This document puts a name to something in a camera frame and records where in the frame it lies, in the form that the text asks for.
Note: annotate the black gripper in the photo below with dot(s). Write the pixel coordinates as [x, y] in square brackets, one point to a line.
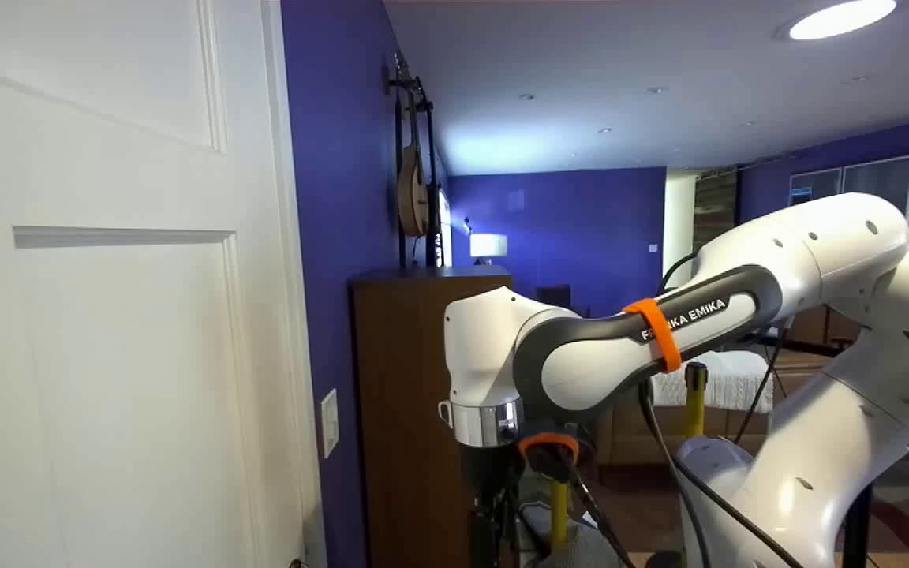
[494, 494]

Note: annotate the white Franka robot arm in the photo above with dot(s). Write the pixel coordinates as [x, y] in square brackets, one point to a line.
[834, 255]

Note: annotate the brown wooden cabinet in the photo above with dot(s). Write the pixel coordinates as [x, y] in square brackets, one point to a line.
[412, 422]

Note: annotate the yellow pole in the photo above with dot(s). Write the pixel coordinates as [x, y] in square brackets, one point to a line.
[696, 405]
[561, 519]

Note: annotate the white shade table lamp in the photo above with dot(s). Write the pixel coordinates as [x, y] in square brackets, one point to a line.
[488, 248]

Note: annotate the white blanket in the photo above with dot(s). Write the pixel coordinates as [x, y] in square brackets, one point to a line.
[733, 380]

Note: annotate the tan wooden mandolin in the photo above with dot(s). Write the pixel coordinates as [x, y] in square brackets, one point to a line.
[412, 189]

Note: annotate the white panel door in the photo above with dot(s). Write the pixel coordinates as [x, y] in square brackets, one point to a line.
[108, 316]

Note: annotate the round ceiling light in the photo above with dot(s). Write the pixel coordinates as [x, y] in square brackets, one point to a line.
[840, 20]

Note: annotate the white light switch plate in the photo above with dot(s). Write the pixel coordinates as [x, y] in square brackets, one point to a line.
[331, 424]

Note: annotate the glass front wall cabinet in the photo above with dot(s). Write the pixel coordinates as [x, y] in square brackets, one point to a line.
[876, 179]

